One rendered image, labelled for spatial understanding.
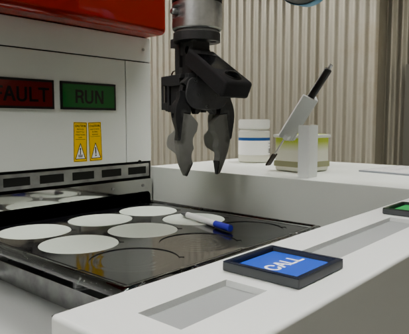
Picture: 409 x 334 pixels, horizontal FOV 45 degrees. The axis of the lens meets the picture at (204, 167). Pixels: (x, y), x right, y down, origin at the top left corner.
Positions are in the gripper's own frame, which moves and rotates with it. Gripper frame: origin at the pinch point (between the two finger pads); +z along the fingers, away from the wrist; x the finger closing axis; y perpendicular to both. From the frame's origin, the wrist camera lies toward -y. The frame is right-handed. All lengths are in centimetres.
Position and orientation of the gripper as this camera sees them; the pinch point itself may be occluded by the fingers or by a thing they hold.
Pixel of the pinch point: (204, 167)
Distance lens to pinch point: 74.5
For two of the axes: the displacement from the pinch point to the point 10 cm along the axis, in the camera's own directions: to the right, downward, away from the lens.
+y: -5.3, -0.8, 8.5
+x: -8.5, 0.5, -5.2
